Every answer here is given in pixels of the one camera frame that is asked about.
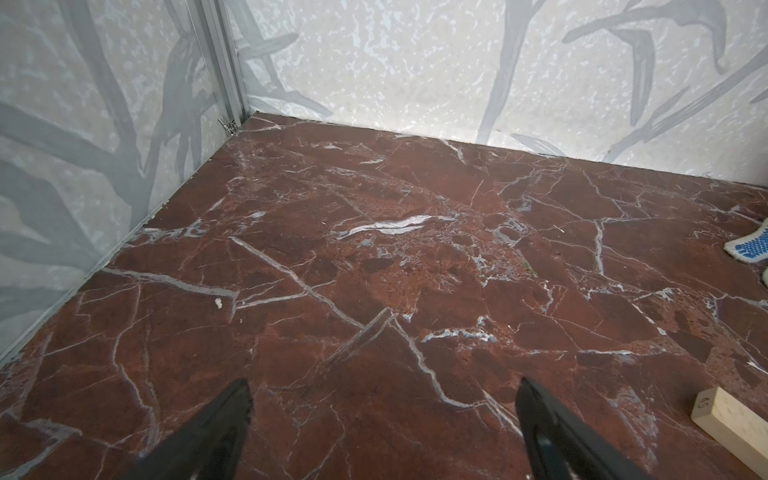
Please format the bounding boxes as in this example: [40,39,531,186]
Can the natural wood block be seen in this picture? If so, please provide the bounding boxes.
[691,387,768,479]

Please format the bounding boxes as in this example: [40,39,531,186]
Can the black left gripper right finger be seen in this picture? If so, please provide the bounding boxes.
[515,377,650,480]

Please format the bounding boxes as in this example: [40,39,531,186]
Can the blue dotted work glove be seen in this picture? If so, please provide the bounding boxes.
[723,219,768,263]

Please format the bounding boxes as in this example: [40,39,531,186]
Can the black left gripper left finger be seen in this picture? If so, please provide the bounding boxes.
[122,378,253,479]

